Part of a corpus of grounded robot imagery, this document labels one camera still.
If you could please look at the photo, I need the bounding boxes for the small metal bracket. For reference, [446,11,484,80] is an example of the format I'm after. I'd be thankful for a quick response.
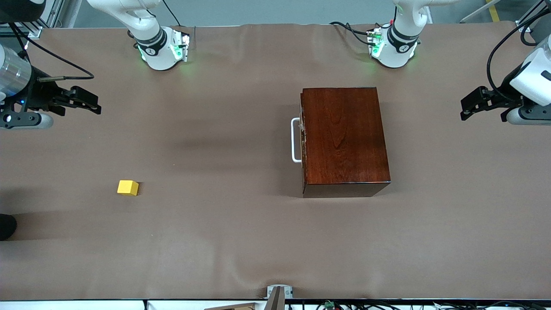
[267,285,294,299]

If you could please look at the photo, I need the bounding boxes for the black right base cable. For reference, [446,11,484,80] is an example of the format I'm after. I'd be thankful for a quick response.
[161,0,182,27]

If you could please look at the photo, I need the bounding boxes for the dark wooden cabinet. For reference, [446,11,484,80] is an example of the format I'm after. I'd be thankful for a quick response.
[301,87,391,198]

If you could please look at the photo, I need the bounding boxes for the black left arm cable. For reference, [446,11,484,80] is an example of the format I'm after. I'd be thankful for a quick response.
[486,0,551,103]

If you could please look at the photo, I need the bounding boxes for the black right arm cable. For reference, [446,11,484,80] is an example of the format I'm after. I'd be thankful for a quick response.
[8,22,95,82]

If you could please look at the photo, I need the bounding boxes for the black left base cables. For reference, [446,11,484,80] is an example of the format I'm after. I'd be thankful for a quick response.
[329,19,381,47]

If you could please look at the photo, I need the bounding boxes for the aluminium frame profile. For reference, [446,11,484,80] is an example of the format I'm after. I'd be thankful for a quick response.
[516,0,551,33]
[0,0,65,40]

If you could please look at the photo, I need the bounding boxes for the yellow floor tape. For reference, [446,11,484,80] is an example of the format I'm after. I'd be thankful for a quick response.
[486,0,502,23]

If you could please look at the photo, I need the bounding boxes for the wooden drawer with white handle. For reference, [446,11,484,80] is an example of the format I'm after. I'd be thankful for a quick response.
[291,91,307,194]

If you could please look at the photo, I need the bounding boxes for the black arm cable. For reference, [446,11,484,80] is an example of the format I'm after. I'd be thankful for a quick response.
[8,22,95,82]
[486,0,551,103]

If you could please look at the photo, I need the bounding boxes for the black round object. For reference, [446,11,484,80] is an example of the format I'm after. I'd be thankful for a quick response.
[0,214,18,242]

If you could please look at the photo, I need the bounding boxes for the yellow block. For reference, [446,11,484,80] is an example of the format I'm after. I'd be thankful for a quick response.
[117,180,139,197]

